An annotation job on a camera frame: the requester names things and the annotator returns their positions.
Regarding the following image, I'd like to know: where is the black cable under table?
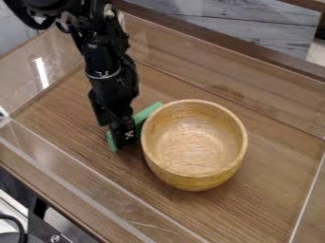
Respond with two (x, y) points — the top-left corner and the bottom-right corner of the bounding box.
(0, 212), (27, 243)

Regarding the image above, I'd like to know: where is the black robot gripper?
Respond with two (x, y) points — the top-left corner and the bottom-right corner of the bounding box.
(86, 55), (138, 150)

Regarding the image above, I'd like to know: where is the brown wooden bowl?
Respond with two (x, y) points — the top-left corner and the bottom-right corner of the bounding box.
(140, 99), (249, 192)

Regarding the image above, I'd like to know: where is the green rectangular block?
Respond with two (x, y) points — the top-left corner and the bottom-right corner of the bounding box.
(106, 102), (163, 152)

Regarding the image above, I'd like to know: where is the black table leg frame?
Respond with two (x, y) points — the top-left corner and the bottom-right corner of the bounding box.
(28, 197), (72, 243)

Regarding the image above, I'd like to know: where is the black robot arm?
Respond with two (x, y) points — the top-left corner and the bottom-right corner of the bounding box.
(4, 0), (138, 148)

